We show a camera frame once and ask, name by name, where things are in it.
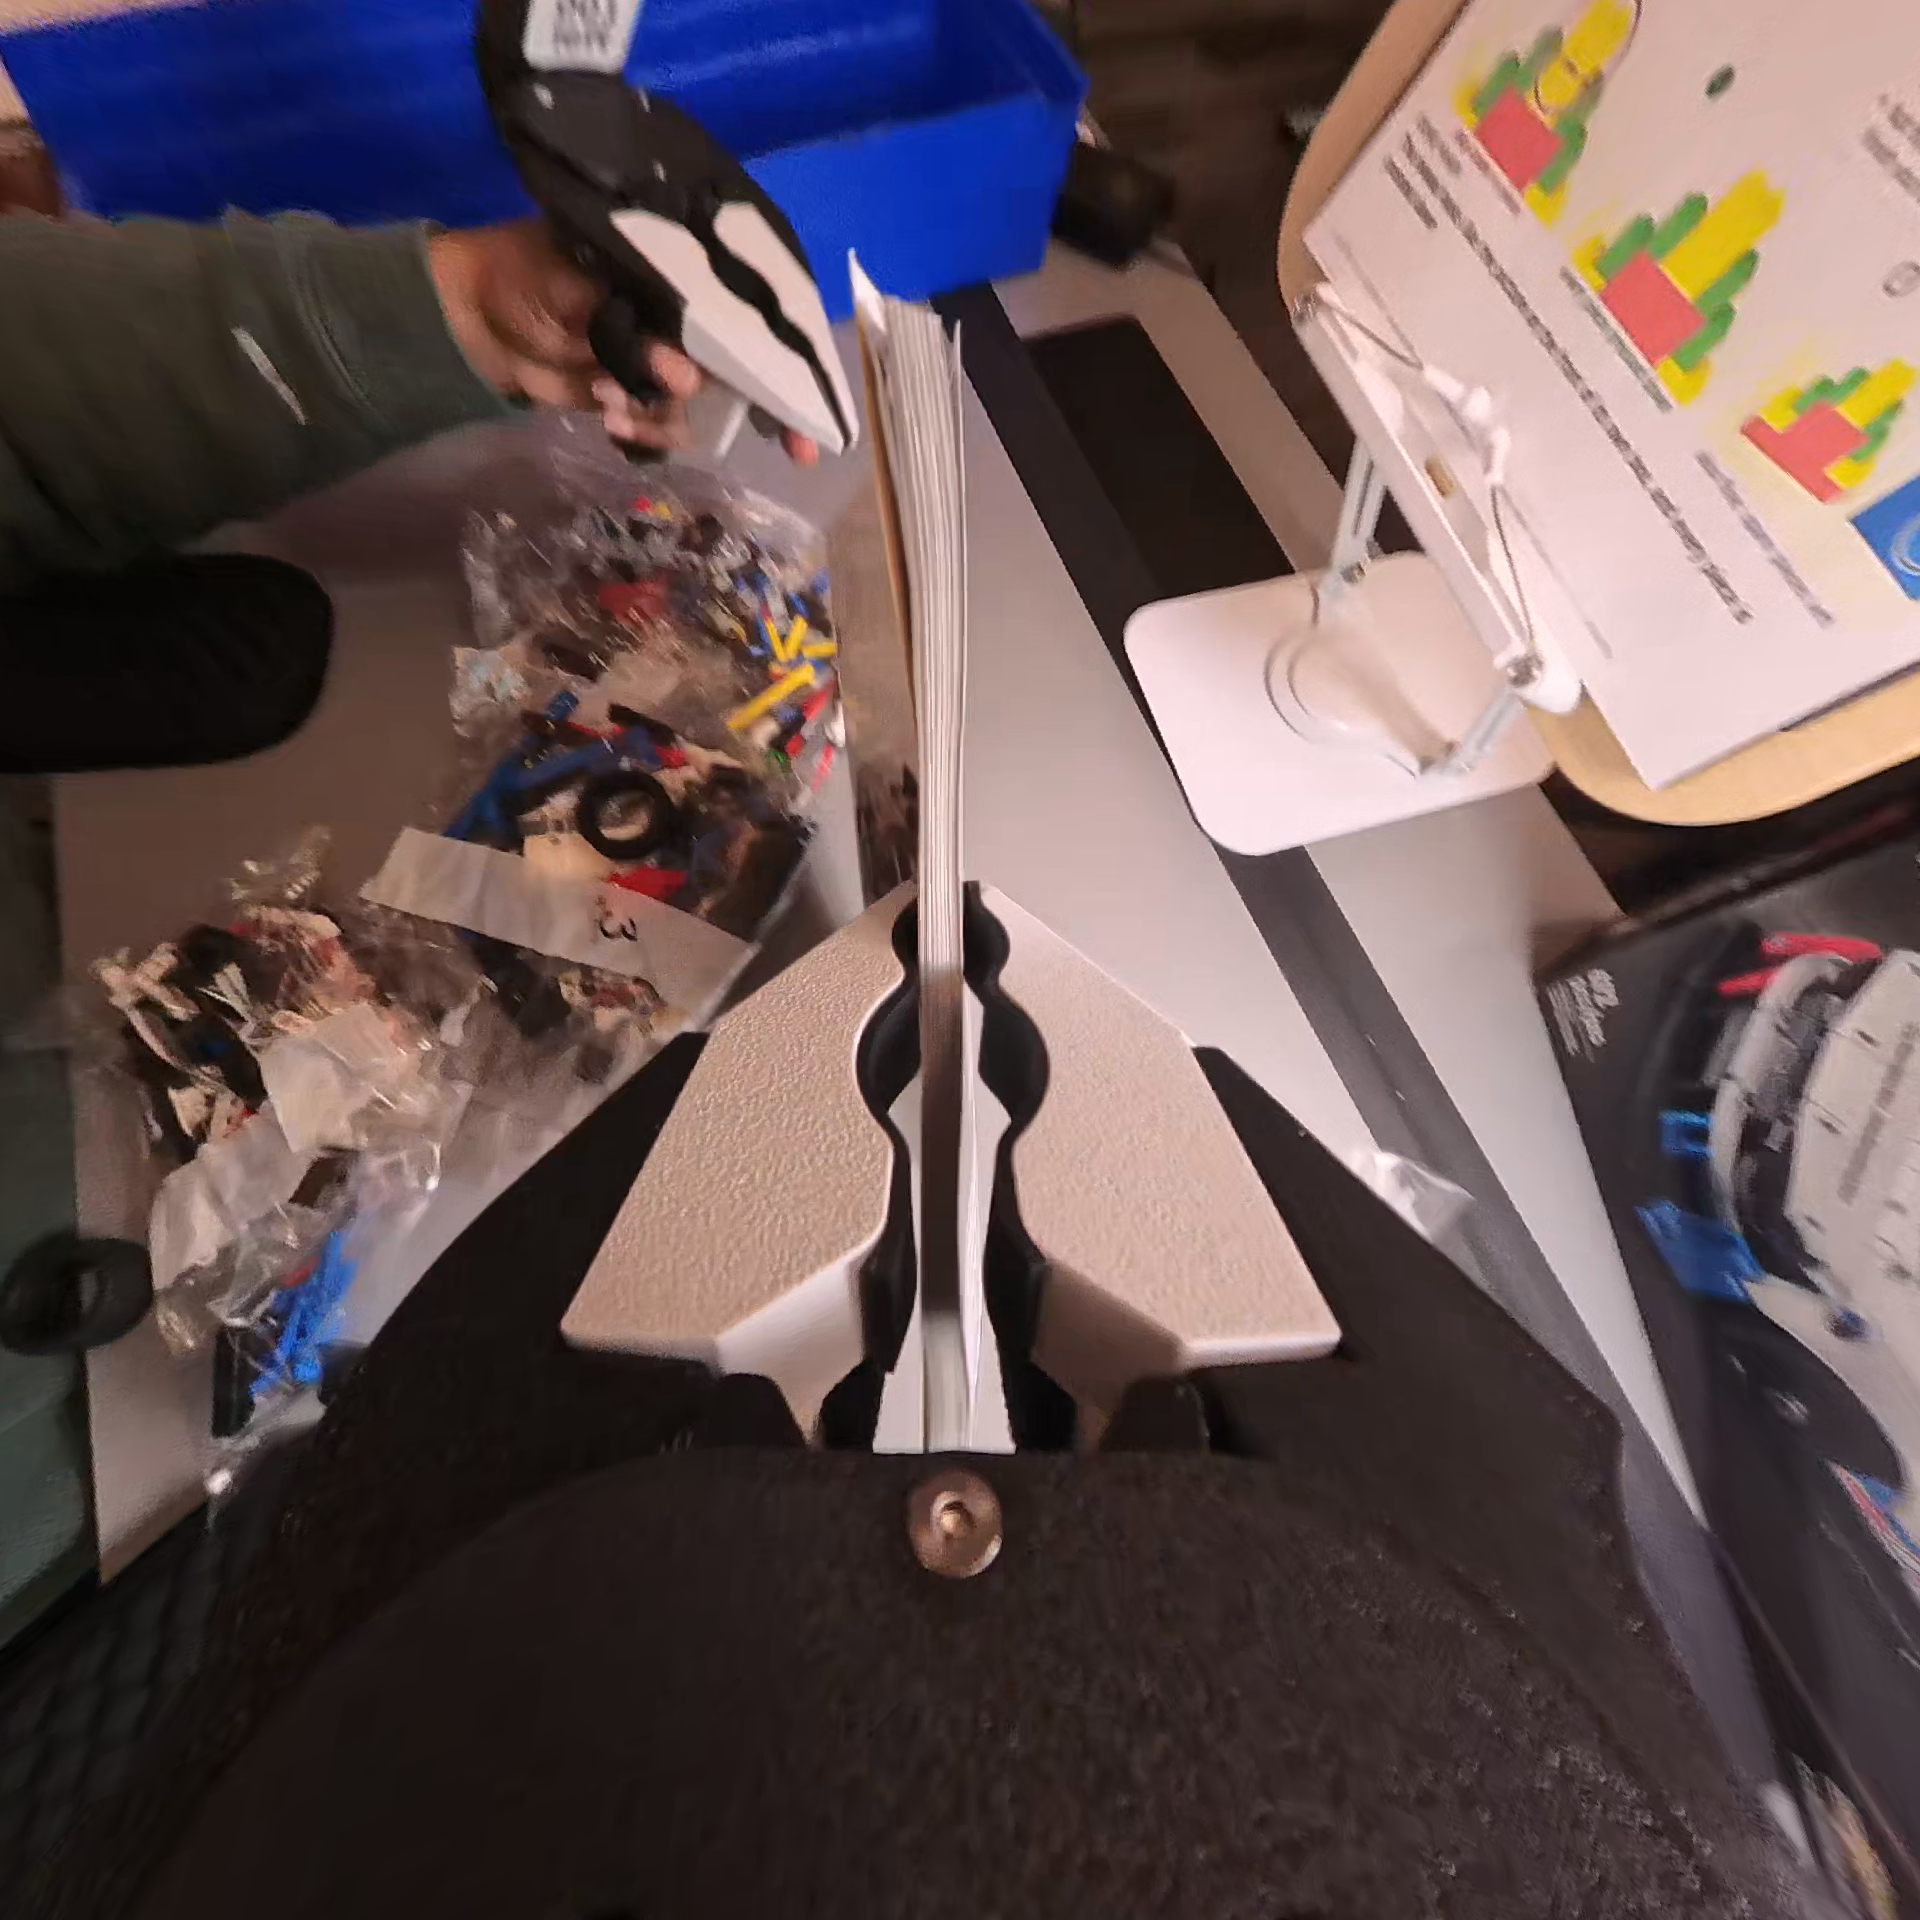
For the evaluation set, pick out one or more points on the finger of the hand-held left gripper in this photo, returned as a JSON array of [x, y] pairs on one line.
[[796, 284], [691, 284]]

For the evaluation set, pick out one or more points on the clear bag of blue pieces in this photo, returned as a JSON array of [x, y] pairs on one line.
[[300, 1305]]

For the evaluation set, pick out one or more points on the clear bag of white pieces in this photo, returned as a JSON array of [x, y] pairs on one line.
[[285, 1035]]

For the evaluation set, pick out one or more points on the person's left hand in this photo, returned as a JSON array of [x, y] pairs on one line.
[[511, 322]]

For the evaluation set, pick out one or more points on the large blue plastic bin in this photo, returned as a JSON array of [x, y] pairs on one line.
[[901, 106]]

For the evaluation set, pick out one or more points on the person's left forearm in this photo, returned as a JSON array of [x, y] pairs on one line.
[[195, 359]]

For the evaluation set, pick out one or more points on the wooden board document stand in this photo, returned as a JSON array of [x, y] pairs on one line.
[[1306, 705]]

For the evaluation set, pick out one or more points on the clear bag of colourful pieces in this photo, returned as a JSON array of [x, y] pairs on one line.
[[676, 628]]

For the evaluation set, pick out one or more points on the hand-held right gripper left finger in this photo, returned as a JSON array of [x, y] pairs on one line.
[[734, 1184]]

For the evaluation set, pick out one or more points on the black lego set box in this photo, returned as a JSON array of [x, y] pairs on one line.
[[1799, 1171]]

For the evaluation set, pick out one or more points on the lego instruction booklet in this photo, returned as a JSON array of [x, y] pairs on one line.
[[939, 600]]

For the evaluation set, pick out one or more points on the white printed instruction sheet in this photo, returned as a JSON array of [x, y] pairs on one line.
[[1725, 450]]

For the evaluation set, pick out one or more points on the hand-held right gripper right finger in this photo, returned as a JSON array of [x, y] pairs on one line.
[[1172, 1201]]

